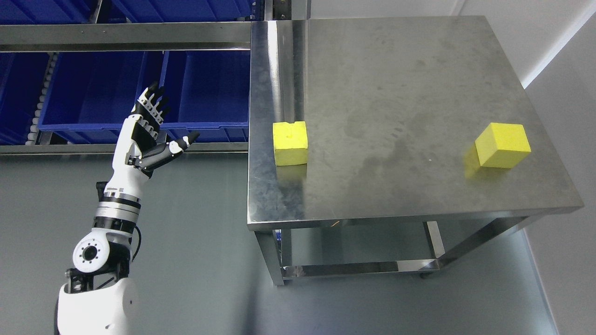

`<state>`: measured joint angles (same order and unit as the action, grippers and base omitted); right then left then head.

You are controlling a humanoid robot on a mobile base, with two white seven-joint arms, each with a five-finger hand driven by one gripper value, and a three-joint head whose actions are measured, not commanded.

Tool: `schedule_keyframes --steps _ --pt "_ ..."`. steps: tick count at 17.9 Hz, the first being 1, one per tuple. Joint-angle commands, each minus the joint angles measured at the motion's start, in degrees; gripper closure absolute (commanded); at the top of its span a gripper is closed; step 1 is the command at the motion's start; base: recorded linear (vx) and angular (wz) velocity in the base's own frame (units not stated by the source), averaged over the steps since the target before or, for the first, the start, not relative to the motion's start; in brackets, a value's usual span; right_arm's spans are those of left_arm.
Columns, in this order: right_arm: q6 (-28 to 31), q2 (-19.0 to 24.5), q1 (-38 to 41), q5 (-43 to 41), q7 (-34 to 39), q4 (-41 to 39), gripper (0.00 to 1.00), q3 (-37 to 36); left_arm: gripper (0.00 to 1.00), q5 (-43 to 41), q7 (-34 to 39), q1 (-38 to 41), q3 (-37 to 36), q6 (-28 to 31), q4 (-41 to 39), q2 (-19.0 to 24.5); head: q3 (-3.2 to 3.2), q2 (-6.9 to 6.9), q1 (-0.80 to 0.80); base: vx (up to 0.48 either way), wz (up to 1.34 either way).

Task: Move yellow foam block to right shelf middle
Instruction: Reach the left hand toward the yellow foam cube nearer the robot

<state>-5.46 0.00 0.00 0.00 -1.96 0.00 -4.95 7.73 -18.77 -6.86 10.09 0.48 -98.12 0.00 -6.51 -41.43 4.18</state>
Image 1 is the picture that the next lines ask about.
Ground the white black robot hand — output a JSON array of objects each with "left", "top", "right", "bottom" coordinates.
[{"left": 102, "top": 82, "right": 200, "bottom": 199}]

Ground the yellow foam block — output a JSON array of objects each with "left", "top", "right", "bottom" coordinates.
[
  {"left": 475, "top": 122, "right": 532, "bottom": 169},
  {"left": 272, "top": 121, "right": 309, "bottom": 166}
]

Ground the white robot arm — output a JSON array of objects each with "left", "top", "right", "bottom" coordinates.
[{"left": 54, "top": 181, "right": 142, "bottom": 335}]

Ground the blue bin lower middle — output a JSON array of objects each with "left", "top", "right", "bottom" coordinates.
[{"left": 38, "top": 51, "right": 163, "bottom": 144}]

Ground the blue bin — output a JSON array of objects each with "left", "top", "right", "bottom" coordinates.
[
  {"left": 0, "top": 0, "right": 97, "bottom": 25},
  {"left": 160, "top": 50, "right": 251, "bottom": 143},
  {"left": 0, "top": 53, "right": 49, "bottom": 146},
  {"left": 112, "top": 0, "right": 256, "bottom": 23},
  {"left": 38, "top": 51, "right": 163, "bottom": 144}
]

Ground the metal shelf rack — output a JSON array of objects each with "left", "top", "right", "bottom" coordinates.
[{"left": 1, "top": 0, "right": 310, "bottom": 155}]

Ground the blue bin lower right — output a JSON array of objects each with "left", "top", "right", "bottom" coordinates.
[{"left": 160, "top": 50, "right": 251, "bottom": 143}]

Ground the blue bin upper right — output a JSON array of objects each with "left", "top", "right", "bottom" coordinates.
[{"left": 112, "top": 0, "right": 256, "bottom": 23}]

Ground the blue bin lower left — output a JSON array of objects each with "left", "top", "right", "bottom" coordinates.
[{"left": 0, "top": 53, "right": 49, "bottom": 146}]

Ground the blue bin upper left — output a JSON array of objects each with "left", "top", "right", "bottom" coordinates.
[{"left": 0, "top": 0, "right": 97, "bottom": 25}]

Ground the stainless steel table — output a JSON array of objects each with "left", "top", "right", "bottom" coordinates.
[{"left": 247, "top": 16, "right": 584, "bottom": 286}]

